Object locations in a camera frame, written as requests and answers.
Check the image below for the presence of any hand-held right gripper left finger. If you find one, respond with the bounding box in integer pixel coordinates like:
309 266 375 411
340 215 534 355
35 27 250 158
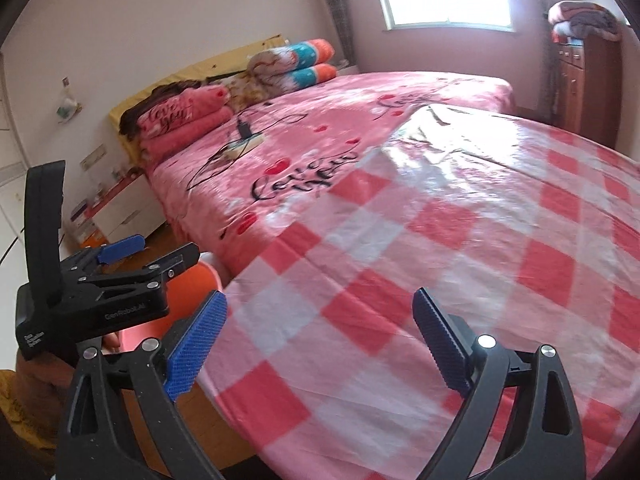
57 290 228 480

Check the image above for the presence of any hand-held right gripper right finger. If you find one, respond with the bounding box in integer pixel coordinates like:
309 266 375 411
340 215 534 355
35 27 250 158
412 286 586 480

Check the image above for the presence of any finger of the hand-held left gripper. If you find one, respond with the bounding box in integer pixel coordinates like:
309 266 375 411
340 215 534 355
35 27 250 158
75 234 147 276
79 242 200 292

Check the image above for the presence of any orange plastic bucket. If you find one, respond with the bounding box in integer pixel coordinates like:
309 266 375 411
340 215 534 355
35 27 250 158
117 255 226 361

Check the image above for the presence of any person's left forearm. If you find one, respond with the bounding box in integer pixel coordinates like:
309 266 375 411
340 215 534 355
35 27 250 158
0 367 66 441

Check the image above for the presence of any person's left hand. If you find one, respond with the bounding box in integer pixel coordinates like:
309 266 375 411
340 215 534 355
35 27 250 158
15 331 124 403

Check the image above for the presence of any white bedside cabinet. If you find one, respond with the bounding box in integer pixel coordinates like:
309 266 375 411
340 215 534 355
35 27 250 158
70 167 166 251

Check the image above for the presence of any pink white checked tablecloth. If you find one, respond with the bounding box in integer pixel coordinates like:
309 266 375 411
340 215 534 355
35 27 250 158
197 104 640 480

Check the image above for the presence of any dark brown blanket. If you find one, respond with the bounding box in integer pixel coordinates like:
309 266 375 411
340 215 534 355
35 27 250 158
119 82 191 136

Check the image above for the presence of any hanging plastic bag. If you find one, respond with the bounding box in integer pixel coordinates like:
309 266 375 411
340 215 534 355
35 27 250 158
55 77 83 123

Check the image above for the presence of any beige floral pillow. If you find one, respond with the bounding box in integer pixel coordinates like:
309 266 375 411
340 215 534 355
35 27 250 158
207 71 261 111

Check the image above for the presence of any yellow headboard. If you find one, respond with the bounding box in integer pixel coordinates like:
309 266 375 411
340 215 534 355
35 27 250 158
109 34 288 136

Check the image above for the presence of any bed with pink sheet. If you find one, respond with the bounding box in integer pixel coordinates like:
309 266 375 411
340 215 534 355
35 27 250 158
145 71 516 281

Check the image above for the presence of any floral folded quilt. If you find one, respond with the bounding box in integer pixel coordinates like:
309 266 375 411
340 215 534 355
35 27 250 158
247 46 301 95

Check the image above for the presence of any orange teal bolster pillow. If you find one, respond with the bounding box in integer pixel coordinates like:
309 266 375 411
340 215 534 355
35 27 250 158
287 37 337 68
287 62 338 92

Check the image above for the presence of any brown wooden wardrobe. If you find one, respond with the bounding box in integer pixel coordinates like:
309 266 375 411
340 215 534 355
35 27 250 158
552 35 625 150

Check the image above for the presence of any folded pink grey blanket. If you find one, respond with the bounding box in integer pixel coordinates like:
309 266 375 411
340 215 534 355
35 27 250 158
546 1 623 43

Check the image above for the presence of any white wall socket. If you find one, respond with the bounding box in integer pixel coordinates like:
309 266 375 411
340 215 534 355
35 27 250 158
80 144 108 168

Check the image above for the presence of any white power strip with cables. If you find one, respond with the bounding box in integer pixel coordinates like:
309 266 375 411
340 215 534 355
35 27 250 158
187 110 311 191

